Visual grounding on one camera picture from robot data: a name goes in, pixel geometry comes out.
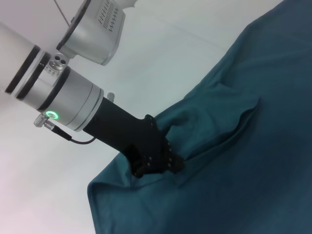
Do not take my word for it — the left arm plug cable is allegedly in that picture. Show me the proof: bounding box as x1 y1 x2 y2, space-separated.
33 114 96 145

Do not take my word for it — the blue shirt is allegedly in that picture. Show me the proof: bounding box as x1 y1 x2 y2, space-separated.
87 0 312 234

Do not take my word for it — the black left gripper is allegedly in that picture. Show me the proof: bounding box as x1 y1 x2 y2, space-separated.
82 97 186 178

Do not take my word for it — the thin grey cable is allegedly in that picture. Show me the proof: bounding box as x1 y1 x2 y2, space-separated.
54 0 72 26

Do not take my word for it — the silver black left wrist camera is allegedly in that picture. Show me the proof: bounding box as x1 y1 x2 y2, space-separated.
56 0 137 66

